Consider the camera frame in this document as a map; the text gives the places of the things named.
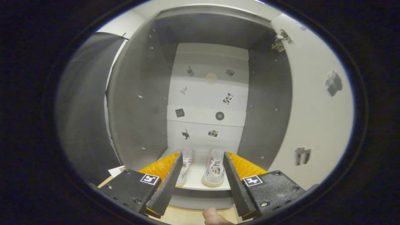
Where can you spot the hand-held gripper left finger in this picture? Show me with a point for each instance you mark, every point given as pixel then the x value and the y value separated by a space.
pixel 167 190

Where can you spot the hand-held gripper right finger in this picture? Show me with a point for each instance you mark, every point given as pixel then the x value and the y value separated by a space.
pixel 239 190

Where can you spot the white shoe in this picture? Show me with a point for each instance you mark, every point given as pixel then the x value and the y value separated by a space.
pixel 187 162
pixel 214 175

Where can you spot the grey shoe cabinet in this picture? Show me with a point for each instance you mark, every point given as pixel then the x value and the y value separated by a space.
pixel 137 109

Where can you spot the beige shoe cabinet door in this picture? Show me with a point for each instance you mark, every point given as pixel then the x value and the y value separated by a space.
pixel 312 109

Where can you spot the metal door hinge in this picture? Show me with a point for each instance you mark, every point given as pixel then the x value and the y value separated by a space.
pixel 279 43

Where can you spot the stack of books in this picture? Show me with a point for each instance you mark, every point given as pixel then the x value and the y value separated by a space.
pixel 116 171

